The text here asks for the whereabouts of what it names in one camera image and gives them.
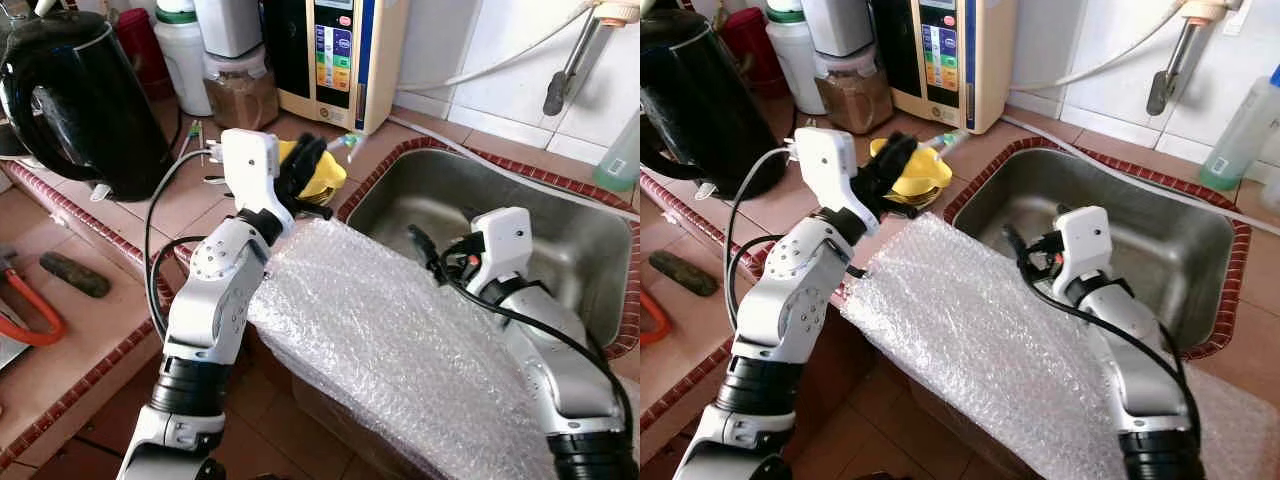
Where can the grey plastic canister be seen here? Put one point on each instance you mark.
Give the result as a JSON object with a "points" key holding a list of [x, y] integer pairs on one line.
{"points": [[838, 25], [228, 25]]}

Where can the small green metal tongs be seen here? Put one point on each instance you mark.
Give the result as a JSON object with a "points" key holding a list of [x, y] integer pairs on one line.
{"points": [[196, 130]]}

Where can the black tape piece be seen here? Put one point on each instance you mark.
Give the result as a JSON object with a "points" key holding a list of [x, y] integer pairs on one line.
{"points": [[857, 271]]}

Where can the thin white tube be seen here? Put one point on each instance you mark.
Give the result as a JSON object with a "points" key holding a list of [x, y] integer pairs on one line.
{"points": [[520, 180], [1130, 180]]}

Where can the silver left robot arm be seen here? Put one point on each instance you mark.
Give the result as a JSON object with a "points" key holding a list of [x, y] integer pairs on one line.
{"points": [[210, 310], [790, 310]]}

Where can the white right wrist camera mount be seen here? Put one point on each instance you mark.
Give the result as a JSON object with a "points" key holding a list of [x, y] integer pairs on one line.
{"points": [[1085, 240], [500, 240]]}

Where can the cream water ionizer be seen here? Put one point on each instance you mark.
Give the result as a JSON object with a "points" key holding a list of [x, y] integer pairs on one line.
{"points": [[990, 60], [385, 60]]}

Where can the dark oblong stone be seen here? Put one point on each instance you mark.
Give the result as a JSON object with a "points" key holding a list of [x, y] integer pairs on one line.
{"points": [[685, 273], [75, 275]]}

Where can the yellow plastic bowl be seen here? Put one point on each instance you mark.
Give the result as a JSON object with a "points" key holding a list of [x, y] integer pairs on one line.
{"points": [[337, 182], [932, 182]]}

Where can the metal wall faucet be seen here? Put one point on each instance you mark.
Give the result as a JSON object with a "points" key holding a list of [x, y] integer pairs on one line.
{"points": [[1175, 65], [570, 65]]}

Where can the clear jar brown powder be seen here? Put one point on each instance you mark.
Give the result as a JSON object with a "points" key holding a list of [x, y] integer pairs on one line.
{"points": [[855, 105], [240, 100]]}

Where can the black electric kettle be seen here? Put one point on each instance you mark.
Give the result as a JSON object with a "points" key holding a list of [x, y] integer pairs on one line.
{"points": [[90, 110], [710, 110]]}

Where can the white bottle green cap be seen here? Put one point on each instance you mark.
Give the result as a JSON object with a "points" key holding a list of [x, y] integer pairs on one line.
{"points": [[185, 70], [795, 70]]}

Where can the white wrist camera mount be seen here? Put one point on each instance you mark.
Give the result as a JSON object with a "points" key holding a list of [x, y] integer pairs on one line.
{"points": [[830, 165], [500, 240], [245, 165], [1085, 240]]}

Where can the green soap bottle blue cap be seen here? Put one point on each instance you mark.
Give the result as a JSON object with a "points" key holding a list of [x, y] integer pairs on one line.
{"points": [[618, 165], [1235, 140]]}

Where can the stainless steel sink basin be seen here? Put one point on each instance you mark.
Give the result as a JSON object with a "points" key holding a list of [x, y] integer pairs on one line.
{"points": [[440, 195], [1040, 195]]}

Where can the red plastic container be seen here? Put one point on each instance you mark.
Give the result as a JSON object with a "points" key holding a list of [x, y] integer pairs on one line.
{"points": [[750, 50], [140, 55]]}

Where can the clear bubble wrap sheet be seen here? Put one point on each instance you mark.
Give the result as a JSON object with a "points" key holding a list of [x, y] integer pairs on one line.
{"points": [[980, 340], [380, 340]]}

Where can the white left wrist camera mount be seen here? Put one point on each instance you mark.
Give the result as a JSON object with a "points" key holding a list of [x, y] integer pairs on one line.
{"points": [[830, 165], [245, 165]]}

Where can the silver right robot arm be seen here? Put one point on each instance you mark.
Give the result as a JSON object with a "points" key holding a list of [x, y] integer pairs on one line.
{"points": [[1140, 370], [560, 370]]}

